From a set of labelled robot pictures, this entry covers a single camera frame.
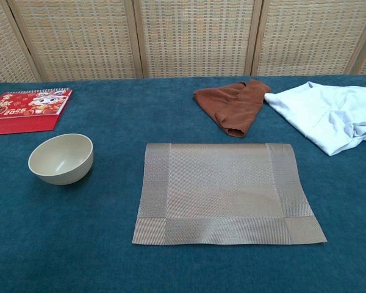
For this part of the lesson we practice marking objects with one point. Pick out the teal table cover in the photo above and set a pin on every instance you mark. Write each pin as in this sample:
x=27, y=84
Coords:
x=109, y=229

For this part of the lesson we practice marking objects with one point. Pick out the woven wooden folding screen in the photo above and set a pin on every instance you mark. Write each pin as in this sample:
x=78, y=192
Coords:
x=195, y=36

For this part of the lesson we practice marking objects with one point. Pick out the rust brown cloth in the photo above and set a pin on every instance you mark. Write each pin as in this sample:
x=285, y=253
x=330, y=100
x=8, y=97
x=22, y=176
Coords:
x=231, y=103

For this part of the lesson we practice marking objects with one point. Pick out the beige woven placemat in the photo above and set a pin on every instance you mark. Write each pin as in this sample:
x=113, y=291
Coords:
x=225, y=189

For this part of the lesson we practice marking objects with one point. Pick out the cream plastic bowl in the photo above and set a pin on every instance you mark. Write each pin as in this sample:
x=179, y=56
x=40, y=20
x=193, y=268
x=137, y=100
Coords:
x=61, y=158

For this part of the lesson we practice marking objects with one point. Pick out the white crumpled shirt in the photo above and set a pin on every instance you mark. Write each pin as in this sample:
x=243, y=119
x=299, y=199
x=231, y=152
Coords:
x=323, y=116

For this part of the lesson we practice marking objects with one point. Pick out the red desk calendar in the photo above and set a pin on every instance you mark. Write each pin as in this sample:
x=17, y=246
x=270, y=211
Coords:
x=27, y=107

